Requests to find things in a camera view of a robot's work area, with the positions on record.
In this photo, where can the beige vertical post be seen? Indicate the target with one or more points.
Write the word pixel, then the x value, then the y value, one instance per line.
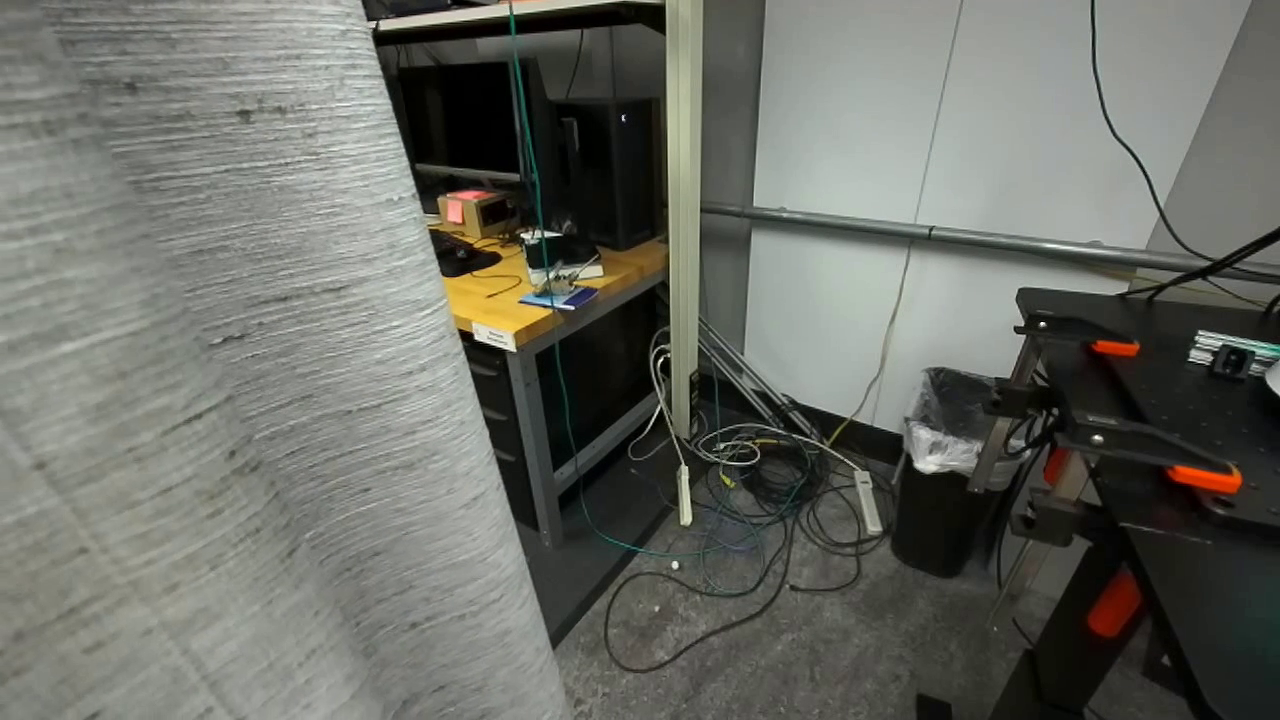
pixel 684 200

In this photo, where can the workbench with wooden top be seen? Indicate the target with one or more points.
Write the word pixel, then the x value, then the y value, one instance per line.
pixel 500 305

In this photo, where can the leaning metal rods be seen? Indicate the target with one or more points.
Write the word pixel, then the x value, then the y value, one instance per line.
pixel 750 380

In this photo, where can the black computer tower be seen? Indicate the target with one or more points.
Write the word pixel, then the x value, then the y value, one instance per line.
pixel 615 170

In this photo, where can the grey metal wall pipe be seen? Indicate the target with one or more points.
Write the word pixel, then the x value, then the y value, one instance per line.
pixel 1000 241

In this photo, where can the white power strip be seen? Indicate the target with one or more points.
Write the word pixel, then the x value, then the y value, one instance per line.
pixel 685 495
pixel 868 500

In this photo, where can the black monitor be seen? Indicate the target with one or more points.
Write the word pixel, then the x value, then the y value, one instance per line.
pixel 460 120

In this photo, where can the white and black cup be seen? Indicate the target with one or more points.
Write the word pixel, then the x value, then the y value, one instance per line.
pixel 540 255

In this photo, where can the small box with pink note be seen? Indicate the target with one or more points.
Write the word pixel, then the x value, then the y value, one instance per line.
pixel 480 212

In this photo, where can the grey textured curtain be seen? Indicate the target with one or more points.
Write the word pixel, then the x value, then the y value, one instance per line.
pixel 220 380

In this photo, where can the overhead shelf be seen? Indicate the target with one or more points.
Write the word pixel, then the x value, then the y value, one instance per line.
pixel 500 15

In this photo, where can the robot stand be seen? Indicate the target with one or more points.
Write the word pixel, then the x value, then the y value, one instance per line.
pixel 1190 420

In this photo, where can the striped grey connector block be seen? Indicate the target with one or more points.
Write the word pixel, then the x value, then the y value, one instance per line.
pixel 1232 355

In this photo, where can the black trash bin with bag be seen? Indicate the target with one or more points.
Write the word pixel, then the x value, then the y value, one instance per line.
pixel 935 520

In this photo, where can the blue card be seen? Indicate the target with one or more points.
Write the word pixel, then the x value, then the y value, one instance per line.
pixel 560 298

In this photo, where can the black drawer cabinet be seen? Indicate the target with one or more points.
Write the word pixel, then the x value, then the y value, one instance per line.
pixel 500 420

